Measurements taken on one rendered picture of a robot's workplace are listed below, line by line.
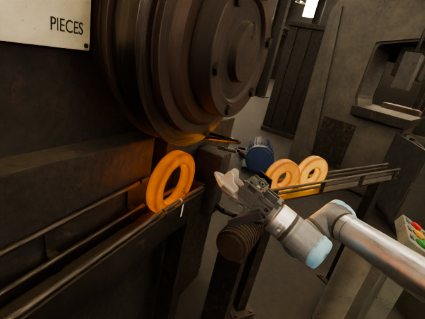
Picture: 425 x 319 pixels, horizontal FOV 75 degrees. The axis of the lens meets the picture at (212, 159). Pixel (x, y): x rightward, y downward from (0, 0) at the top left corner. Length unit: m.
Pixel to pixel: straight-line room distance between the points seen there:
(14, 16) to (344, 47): 3.08
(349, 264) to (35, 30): 1.30
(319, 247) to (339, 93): 2.62
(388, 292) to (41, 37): 1.45
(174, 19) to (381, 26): 2.88
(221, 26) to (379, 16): 2.86
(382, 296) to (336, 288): 0.18
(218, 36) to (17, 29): 0.30
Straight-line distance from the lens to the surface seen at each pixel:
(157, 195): 0.71
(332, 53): 3.34
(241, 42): 0.59
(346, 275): 1.40
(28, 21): 0.53
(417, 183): 2.65
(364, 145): 3.23
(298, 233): 0.78
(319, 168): 1.22
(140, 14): 0.49
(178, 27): 0.51
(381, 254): 0.81
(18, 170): 0.54
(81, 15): 0.58
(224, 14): 0.52
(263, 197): 0.79
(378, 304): 1.52
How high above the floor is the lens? 1.11
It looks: 21 degrees down
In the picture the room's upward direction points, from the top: 12 degrees clockwise
